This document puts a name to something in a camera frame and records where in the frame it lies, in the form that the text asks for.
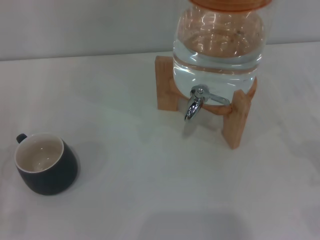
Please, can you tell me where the black cup with white inside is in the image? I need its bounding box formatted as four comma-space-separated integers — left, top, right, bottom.
14, 132, 79, 197

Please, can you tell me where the chrome faucet with lever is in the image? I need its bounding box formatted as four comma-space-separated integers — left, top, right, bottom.
183, 84, 231, 123

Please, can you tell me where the wooden dispenser stand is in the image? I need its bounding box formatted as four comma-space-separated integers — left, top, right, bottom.
154, 55, 259, 151

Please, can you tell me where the clear glass water dispenser jar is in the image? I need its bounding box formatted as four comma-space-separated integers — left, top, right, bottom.
172, 4, 266, 106

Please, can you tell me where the orange jar lid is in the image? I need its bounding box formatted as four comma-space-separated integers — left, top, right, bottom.
187, 0, 272, 13

